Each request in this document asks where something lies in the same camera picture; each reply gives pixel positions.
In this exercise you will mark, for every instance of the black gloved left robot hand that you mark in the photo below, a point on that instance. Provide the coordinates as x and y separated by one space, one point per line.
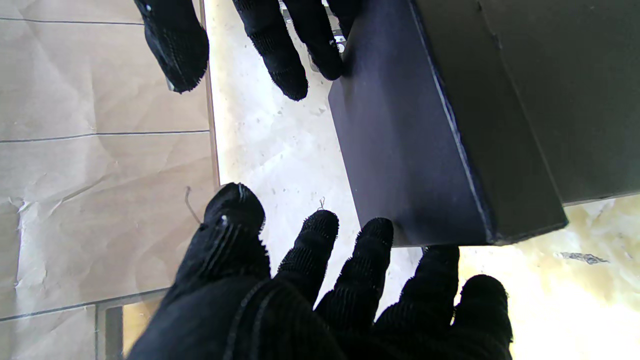
240 310

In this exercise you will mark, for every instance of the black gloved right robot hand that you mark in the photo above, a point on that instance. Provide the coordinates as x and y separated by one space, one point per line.
175 45

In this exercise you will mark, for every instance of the black box lid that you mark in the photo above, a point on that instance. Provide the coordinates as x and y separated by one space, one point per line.
400 140

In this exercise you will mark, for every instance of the open black gift box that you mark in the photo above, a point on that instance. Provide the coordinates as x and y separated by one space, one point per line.
575 100

